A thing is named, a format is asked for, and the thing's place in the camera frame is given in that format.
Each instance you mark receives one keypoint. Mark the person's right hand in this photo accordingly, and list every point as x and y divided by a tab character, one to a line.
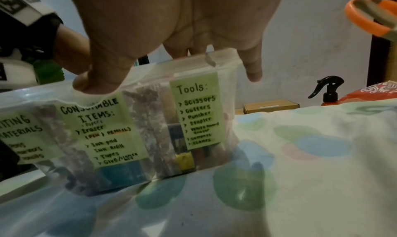
170	15

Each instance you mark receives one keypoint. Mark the person's left hand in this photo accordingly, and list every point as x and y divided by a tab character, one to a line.
73	52

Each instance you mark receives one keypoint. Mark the clear box lid red handle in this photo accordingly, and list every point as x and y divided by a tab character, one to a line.
149	71

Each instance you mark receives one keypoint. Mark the clear plastic organizer box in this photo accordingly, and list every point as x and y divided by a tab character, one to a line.
155	133

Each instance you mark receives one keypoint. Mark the green staples box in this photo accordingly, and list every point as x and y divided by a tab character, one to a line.
122	176

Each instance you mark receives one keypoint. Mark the orange scissors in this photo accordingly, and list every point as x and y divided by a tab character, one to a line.
366	22

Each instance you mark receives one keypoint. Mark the labelled cardboard box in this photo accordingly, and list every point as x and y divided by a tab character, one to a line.
270	107

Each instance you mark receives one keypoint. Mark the left marker wristband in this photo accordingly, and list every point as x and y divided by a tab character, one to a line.
24	15

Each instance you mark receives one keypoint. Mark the red spray bottle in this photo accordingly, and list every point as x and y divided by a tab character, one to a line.
330	93

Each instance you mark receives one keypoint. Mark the pink plastic pack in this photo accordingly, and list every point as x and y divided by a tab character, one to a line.
369	93

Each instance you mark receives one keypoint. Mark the polka dot tablecloth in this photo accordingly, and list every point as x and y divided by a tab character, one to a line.
325	169

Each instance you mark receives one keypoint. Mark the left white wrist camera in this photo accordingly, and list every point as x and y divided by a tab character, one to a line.
15	74

